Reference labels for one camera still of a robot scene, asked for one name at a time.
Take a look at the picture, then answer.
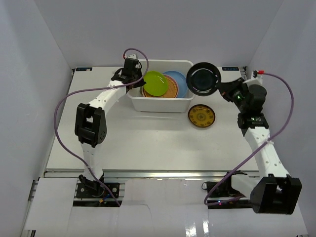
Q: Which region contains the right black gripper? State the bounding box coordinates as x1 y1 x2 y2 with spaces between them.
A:
216 78 249 113

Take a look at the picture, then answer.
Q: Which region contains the black round plate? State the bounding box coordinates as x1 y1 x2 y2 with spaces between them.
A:
186 62 222 96

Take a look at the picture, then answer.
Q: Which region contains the lime green round plate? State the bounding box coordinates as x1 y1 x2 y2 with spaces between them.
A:
144 71 168 97

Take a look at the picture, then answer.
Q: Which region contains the brown gold patterned plate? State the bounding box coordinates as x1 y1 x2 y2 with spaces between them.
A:
188 104 216 128

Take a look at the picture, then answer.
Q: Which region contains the orange woven round plate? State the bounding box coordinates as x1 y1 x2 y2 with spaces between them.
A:
141 75 178 98

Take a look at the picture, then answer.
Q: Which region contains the blue round plate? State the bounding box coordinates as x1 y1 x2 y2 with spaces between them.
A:
162 71 188 98

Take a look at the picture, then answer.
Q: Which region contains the pink round plate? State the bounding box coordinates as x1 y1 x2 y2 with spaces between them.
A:
162 74 178 98

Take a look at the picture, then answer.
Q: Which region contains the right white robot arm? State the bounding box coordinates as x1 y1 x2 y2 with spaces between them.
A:
217 78 302 215

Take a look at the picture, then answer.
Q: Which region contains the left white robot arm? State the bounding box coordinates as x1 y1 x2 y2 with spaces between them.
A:
75 54 145 198

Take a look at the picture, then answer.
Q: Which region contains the white plastic bin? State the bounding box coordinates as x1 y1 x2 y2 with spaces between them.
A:
127 59 195 113

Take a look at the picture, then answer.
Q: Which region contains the right blue corner label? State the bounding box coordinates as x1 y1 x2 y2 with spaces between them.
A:
222 67 239 71

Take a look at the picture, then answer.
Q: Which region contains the blue corner label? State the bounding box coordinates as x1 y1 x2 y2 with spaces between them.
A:
222 67 239 71
75 67 93 72

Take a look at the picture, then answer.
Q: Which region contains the left blue corner label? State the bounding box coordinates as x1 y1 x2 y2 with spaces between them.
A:
75 67 93 72

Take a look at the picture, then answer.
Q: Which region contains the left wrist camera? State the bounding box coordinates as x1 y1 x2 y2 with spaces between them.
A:
123 53 138 60

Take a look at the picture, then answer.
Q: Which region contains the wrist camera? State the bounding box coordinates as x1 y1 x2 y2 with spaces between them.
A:
123 53 138 60
243 70 264 86

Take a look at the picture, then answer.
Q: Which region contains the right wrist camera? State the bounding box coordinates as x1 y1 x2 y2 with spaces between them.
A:
243 70 264 86

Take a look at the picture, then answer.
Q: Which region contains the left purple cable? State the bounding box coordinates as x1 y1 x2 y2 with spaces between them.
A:
53 48 149 207

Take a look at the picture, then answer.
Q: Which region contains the purple cable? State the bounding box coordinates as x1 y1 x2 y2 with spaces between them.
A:
203 71 295 207
53 48 149 207

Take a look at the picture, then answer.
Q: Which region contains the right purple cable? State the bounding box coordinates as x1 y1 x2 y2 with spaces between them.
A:
203 71 295 207

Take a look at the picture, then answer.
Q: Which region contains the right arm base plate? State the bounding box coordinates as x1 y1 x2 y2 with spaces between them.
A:
207 181 252 209

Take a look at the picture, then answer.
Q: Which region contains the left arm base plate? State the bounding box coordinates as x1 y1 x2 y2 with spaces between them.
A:
73 181 119 207

